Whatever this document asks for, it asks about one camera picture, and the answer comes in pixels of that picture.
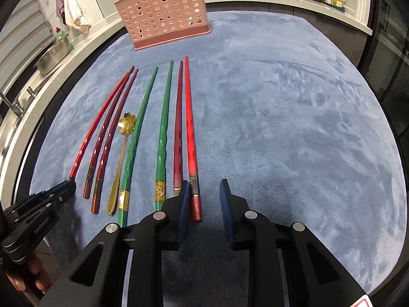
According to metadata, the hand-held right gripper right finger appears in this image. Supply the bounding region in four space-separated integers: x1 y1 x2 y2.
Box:
219 179 368 307

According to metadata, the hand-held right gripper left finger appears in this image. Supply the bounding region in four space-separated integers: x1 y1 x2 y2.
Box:
38 181 192 307

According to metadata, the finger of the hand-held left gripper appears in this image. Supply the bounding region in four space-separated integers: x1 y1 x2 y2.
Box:
30 181 72 199
45 184 77 211

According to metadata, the dark red chopstick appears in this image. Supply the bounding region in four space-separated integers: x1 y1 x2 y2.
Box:
82 65 135 199
90 68 140 215
173 60 184 199

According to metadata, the bright red chopstick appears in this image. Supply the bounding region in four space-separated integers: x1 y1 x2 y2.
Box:
184 56 203 222
69 70 131 181

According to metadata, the green chopstick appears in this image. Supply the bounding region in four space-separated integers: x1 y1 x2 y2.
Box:
117 66 159 228
154 60 175 213

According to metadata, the gold flower spoon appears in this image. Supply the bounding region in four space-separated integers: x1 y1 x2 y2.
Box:
106 112 138 216

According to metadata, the pink perforated utensil holder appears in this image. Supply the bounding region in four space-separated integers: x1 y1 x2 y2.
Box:
114 0 212 52

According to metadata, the person's left hand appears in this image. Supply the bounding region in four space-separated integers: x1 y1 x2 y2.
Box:
5 255 54 299

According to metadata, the steel faucet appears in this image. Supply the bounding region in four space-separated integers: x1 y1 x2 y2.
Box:
0 87 36 117

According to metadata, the blue plush mat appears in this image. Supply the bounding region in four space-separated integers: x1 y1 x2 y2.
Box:
29 11 408 307

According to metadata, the steel colander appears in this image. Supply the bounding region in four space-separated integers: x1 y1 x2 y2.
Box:
33 34 72 74

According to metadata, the white hanging towel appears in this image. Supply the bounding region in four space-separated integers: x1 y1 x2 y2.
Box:
63 0 92 34

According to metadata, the dark glass door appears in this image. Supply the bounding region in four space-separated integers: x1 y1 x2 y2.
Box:
364 0 409 135

